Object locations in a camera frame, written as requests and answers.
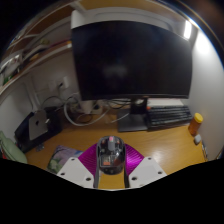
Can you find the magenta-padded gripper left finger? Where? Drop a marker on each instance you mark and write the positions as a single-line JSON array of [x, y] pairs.
[[75, 170]]

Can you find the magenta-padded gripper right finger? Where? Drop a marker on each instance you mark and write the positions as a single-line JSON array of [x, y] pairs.
[[145, 170]]

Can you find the transparent grey computer mouse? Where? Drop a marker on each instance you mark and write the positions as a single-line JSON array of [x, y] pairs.
[[110, 156]]

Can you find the floral landscape print mouse pad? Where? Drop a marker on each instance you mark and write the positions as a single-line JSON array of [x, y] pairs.
[[61, 156]]

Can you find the black desk stand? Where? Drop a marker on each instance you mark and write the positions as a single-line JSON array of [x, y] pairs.
[[55, 125]]

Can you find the silver mini computer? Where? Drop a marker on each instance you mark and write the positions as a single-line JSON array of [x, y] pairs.
[[37, 125]]

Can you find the black mechanical keyboard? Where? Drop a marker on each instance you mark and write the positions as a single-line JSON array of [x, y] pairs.
[[168, 116]]

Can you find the white power strip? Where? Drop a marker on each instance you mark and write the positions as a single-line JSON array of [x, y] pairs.
[[90, 107]]

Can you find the pale green plush object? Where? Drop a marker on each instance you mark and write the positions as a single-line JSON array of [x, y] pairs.
[[11, 150]]

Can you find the amber jar with yellow lid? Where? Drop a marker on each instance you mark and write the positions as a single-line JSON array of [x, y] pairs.
[[195, 125]]

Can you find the black curved computer monitor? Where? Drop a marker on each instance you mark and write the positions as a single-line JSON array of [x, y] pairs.
[[133, 60]]

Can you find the white wall socket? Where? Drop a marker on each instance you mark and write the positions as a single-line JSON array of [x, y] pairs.
[[64, 82]]

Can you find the wooden wall shelf unit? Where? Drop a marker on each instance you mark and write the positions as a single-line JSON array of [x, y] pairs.
[[30, 56]]

